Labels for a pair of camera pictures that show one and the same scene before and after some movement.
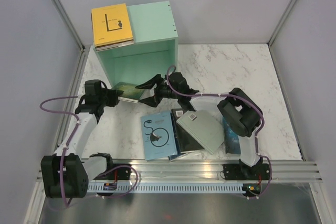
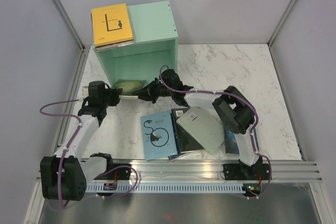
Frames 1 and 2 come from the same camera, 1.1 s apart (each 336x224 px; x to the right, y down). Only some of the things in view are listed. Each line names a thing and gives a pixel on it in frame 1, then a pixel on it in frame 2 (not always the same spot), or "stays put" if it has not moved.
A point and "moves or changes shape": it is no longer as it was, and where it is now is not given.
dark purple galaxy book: (102, 47) stays put
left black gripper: (114, 95) stays put
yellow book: (111, 25) stays put
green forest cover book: (130, 93) moves or changes shape
